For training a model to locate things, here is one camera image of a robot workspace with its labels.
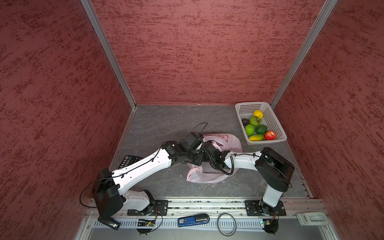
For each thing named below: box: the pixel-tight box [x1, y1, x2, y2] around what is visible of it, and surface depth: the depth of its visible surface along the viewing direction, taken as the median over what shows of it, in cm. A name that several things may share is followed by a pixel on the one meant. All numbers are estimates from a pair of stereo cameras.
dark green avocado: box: [255, 124, 268, 134], surface depth 102 cm
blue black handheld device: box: [177, 213, 210, 227], surface depth 70 cm
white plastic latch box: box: [296, 212, 329, 226], surface depth 71 cm
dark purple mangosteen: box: [241, 118, 250, 126], surface depth 105 cm
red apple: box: [264, 130, 277, 141], surface depth 99 cm
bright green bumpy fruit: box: [244, 124, 255, 136], surface depth 100 cm
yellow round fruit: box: [253, 109, 264, 119], surface depth 112 cm
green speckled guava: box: [250, 115, 262, 127], surface depth 105 cm
